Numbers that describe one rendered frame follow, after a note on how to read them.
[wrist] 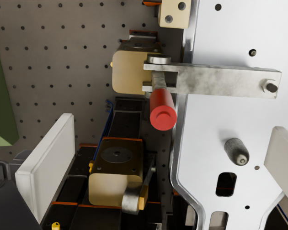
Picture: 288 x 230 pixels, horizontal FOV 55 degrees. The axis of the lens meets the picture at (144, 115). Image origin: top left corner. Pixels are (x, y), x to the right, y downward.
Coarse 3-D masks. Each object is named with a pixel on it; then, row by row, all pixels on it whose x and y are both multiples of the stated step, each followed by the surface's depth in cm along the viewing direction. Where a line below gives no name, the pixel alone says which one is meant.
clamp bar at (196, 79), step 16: (144, 64) 34; (160, 64) 34; (176, 64) 35; (192, 64) 36; (176, 80) 35; (192, 80) 35; (208, 80) 35; (224, 80) 35; (240, 80) 35; (256, 80) 35; (272, 80) 34; (240, 96) 36; (256, 96) 36; (272, 96) 36
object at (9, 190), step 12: (0, 168) 11; (0, 180) 11; (0, 192) 11; (12, 192) 11; (0, 204) 10; (12, 204) 10; (24, 204) 10; (0, 216) 9; (12, 216) 9; (24, 216) 10; (0, 228) 9; (12, 228) 9; (24, 228) 9; (36, 228) 9
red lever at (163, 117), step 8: (152, 72) 35; (160, 72) 35; (152, 80) 34; (160, 80) 31; (152, 88) 32; (160, 88) 28; (152, 96) 26; (160, 96) 24; (168, 96) 25; (152, 104) 24; (160, 104) 22; (168, 104) 23; (152, 112) 22; (160, 112) 22; (168, 112) 22; (152, 120) 23; (160, 120) 22; (168, 120) 22; (160, 128) 23; (168, 128) 23
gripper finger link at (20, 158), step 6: (24, 150) 15; (30, 150) 15; (18, 156) 14; (24, 156) 14; (12, 162) 14; (18, 162) 14; (12, 168) 13; (18, 168) 13; (12, 174) 13; (12, 180) 12
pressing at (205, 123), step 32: (192, 0) 38; (224, 0) 38; (256, 0) 38; (192, 32) 40; (224, 32) 40; (256, 32) 40; (224, 64) 41; (256, 64) 41; (192, 96) 43; (224, 96) 43; (192, 128) 45; (224, 128) 45; (256, 128) 45; (192, 160) 47; (224, 160) 47; (256, 160) 47; (192, 192) 50; (256, 192) 50; (256, 224) 52
